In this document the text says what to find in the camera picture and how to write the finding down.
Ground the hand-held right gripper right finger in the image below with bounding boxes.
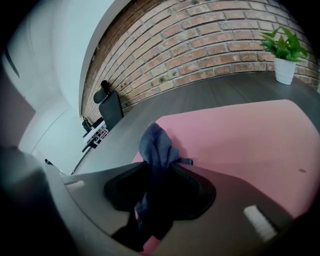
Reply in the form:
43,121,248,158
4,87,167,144
149,161,295,256

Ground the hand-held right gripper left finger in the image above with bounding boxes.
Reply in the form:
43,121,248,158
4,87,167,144
44,161,153,256

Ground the pink desk mat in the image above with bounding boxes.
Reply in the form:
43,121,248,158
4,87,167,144
131,99,319,254

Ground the dark blue cloth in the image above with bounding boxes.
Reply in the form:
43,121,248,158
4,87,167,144
134,121,194,251

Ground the black office chair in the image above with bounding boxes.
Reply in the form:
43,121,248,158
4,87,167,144
81,79,125,154

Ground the green plant in white pot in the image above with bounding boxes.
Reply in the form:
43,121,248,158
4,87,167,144
259,26,309,86

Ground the white wire rack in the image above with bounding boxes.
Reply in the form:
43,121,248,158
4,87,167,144
83,122,110,151

